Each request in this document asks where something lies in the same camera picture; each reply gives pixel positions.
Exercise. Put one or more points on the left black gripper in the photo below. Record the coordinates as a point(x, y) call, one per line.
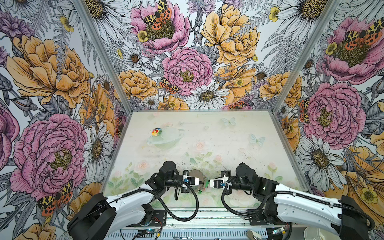
point(184, 182)

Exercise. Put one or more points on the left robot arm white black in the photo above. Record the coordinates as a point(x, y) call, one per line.
point(102, 215)

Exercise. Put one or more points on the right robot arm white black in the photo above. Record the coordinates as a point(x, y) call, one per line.
point(280, 204)

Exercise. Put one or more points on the colourful small toy ball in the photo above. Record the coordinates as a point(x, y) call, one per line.
point(156, 132)

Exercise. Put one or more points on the white tape roll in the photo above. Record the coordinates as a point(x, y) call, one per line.
point(252, 235)

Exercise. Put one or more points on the white paper cup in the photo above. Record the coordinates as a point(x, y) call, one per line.
point(311, 233)

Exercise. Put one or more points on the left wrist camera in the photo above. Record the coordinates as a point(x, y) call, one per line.
point(192, 181)

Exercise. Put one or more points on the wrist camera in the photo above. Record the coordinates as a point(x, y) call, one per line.
point(218, 183)
point(192, 181)

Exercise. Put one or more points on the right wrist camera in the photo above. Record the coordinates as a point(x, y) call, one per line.
point(218, 183)

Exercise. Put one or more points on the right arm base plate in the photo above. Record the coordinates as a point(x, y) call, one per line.
point(264, 218)

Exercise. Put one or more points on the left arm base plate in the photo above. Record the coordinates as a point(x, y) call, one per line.
point(157, 218)

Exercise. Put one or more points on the aluminium front rail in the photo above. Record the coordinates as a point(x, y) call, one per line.
point(205, 219)

